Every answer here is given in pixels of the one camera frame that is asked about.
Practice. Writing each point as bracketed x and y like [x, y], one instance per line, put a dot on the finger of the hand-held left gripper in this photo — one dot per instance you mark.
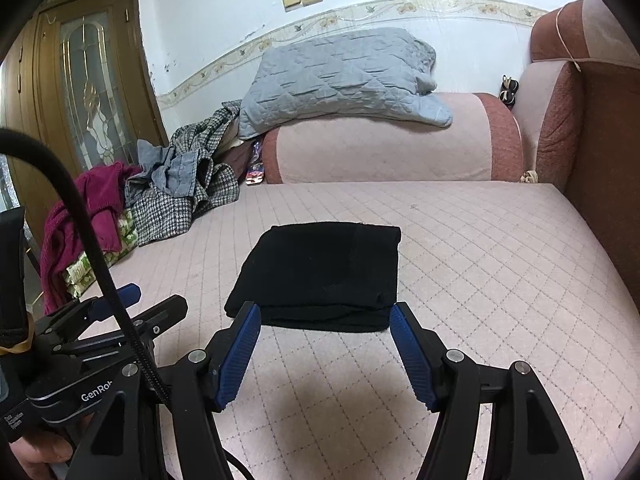
[122, 294]
[165, 307]

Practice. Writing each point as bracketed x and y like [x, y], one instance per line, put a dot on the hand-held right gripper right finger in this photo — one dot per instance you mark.
[410, 355]

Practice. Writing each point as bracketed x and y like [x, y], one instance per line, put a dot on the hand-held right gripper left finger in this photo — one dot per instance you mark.
[240, 350]

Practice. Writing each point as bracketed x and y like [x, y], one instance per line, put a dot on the black pants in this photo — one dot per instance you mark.
[320, 270]

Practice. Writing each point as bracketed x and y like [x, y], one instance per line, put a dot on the person's left hand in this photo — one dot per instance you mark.
[37, 455]

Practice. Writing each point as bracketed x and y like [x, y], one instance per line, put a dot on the green patterned cloth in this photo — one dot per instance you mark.
[80, 272]

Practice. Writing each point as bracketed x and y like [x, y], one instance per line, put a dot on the houndstooth coat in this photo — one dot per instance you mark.
[160, 215]

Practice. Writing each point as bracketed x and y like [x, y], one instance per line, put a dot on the maroon garment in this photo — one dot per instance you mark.
[100, 195]

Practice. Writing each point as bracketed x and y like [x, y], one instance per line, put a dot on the grey denim garment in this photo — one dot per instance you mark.
[175, 170]

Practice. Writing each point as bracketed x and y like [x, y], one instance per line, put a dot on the colourful packet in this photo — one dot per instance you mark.
[254, 175]

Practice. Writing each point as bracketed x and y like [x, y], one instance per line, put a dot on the dark purple cloth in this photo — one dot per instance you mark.
[240, 160]

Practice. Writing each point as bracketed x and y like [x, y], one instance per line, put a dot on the beige tassel knot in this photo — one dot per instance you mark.
[528, 177]

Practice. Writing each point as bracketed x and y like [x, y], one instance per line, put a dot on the wooden wardrobe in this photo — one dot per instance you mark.
[20, 90]

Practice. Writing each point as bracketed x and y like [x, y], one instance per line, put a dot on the small black and white item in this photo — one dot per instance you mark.
[509, 91]

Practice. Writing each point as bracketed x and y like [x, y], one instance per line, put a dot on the grey quilted blanket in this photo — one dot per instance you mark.
[340, 75]

